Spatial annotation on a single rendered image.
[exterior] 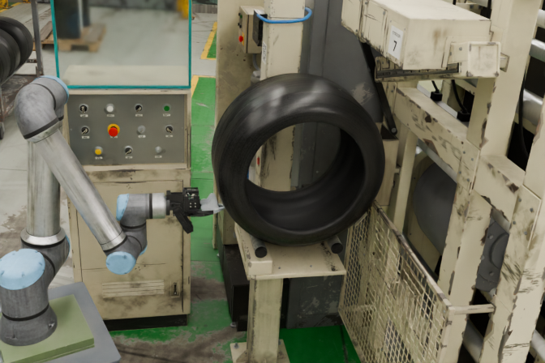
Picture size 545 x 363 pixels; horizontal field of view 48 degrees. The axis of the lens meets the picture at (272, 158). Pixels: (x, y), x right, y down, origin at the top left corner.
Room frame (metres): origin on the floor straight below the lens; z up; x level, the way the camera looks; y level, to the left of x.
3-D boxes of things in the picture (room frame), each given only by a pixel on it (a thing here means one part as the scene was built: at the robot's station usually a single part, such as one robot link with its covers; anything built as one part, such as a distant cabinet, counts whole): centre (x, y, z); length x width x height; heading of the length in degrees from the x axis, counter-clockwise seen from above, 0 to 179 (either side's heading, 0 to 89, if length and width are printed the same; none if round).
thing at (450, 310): (1.89, -0.45, 0.65); 0.90 x 0.02 x 0.70; 12
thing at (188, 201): (1.90, 0.30, 1.05); 0.12 x 0.08 x 0.09; 102
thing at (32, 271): (1.70, 0.81, 0.82); 0.17 x 0.15 x 0.18; 179
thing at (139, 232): (1.85, 0.47, 0.93); 0.12 x 0.09 x 0.12; 179
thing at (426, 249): (2.62, -0.80, 0.61); 0.33 x 0.06 x 0.86; 102
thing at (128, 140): (2.64, 0.68, 0.63); 0.56 x 0.41 x 1.27; 102
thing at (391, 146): (2.34, -0.41, 1.05); 0.20 x 0.15 x 0.30; 12
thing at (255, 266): (2.02, 0.06, 0.84); 0.36 x 0.09 x 0.06; 12
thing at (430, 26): (1.99, -0.40, 1.71); 0.61 x 0.25 x 0.15; 12
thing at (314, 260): (2.05, -0.08, 0.80); 0.37 x 0.36 x 0.02; 102
